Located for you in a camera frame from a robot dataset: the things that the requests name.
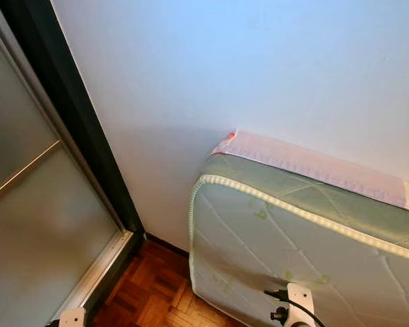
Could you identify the frosted glass sliding door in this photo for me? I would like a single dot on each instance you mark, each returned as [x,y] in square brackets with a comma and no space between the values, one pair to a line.
[41,225]

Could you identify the green quilted mattress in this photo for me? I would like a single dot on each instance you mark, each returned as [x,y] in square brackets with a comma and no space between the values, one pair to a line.
[286,245]

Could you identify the dark green door frame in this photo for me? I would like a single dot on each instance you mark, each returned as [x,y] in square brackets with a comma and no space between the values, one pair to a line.
[68,88]

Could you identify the pink fabric bed base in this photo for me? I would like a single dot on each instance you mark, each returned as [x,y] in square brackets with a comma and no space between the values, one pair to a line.
[300,160]

